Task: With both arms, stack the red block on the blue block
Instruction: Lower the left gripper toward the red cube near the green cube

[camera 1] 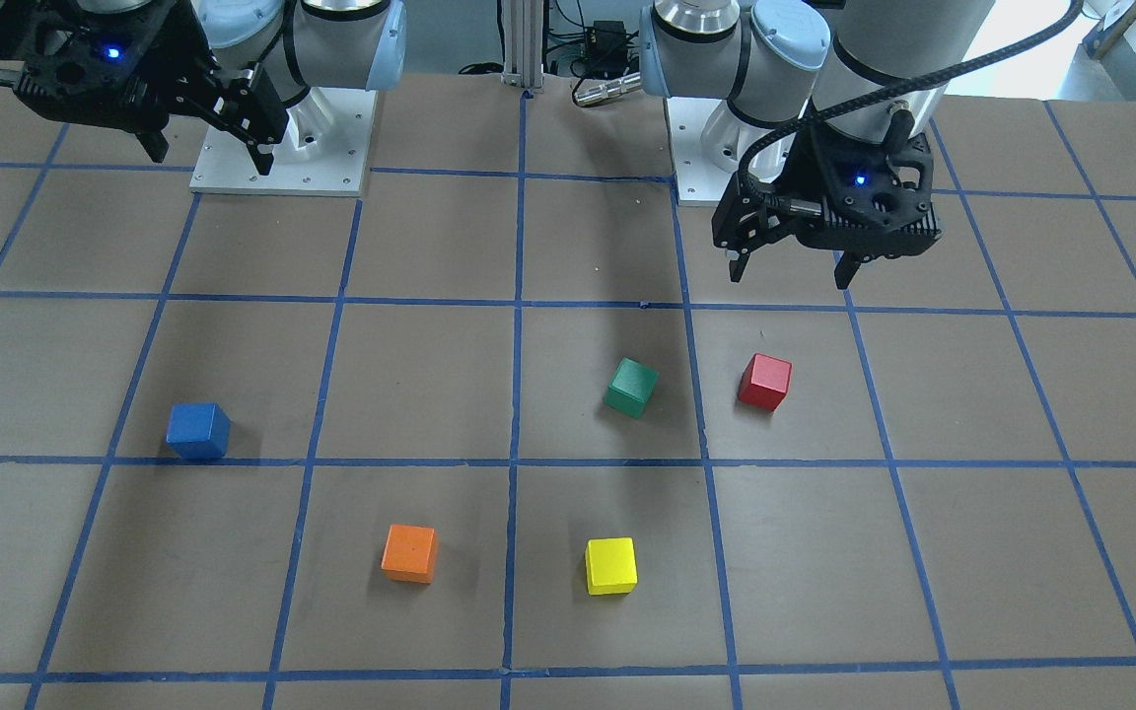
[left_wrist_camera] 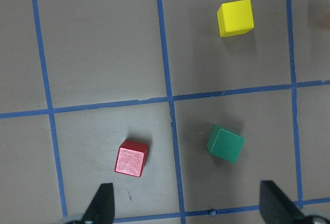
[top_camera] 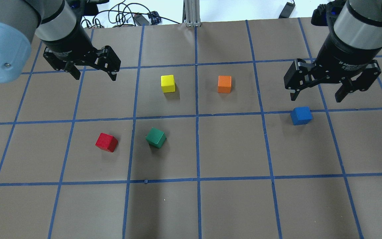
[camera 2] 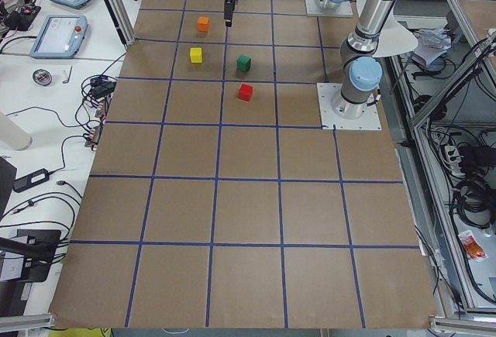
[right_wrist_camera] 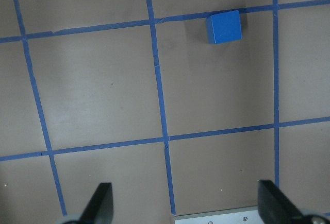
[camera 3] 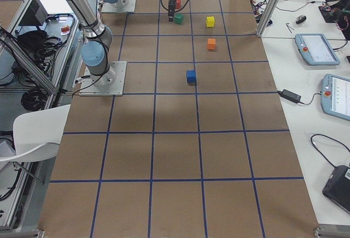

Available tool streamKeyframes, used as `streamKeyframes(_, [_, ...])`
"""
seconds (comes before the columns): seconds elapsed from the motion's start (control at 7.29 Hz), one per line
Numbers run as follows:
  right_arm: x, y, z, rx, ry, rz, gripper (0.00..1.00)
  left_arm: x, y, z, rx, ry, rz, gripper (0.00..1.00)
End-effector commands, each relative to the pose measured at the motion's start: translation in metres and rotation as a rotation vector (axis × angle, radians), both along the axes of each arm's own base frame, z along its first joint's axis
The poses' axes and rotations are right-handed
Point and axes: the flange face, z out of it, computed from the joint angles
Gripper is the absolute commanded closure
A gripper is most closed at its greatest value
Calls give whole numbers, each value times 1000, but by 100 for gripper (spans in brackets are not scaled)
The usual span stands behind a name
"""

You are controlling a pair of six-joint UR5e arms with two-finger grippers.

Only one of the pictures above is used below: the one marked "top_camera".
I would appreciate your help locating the red wooden block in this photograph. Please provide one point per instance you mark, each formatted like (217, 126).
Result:
(106, 142)

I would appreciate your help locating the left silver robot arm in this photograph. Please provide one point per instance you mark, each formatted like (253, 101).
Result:
(21, 21)

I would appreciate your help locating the black power adapter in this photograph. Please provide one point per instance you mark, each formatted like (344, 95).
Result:
(287, 10)

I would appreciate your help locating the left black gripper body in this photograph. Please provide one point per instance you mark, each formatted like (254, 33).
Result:
(67, 41)

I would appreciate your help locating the yellow wooden block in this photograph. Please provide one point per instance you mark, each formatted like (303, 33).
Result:
(167, 83)

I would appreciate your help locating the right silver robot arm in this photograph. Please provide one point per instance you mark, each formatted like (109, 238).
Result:
(358, 23)

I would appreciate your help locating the blue wooden block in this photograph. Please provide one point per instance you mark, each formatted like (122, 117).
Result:
(301, 115)

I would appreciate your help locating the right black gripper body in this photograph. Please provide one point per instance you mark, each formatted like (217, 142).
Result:
(343, 49)

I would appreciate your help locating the aluminium frame post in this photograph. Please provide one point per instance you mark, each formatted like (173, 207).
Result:
(191, 13)

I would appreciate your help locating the green wooden block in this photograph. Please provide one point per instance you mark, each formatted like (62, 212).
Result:
(156, 137)

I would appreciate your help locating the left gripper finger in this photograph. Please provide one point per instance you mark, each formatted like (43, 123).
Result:
(59, 64)
(104, 59)

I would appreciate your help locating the orange wooden block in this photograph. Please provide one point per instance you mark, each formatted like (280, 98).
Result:
(224, 84)

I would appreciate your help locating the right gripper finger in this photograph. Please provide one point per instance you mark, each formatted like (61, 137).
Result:
(302, 75)
(362, 83)

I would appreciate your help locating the black power brick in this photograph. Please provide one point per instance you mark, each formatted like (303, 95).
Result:
(141, 20)

